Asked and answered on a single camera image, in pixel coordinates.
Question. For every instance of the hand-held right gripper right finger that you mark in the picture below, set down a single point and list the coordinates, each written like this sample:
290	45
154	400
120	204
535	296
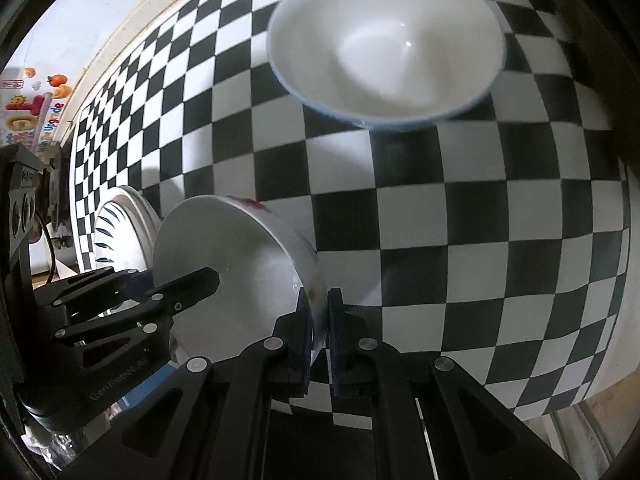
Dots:
336	345

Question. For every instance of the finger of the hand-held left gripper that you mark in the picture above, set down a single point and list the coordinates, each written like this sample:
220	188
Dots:
95	287
195	285

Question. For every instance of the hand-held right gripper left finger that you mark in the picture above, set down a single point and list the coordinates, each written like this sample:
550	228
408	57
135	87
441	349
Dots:
304	345

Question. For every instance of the white bowl floral print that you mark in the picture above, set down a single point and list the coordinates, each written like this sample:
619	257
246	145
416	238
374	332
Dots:
225	260

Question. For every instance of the white plate dark striped rim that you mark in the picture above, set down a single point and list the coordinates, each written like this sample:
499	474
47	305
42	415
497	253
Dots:
117	232

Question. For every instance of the white plate grey floral print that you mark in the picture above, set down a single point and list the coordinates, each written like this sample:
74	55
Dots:
142	207

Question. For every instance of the white bowl blue rim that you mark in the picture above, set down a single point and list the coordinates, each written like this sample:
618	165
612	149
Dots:
390	45

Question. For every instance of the black and white checkered cloth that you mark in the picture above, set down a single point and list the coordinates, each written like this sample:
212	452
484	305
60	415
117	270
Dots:
450	210

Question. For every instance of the colourful wall sticker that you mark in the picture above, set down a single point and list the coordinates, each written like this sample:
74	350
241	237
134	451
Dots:
30	115

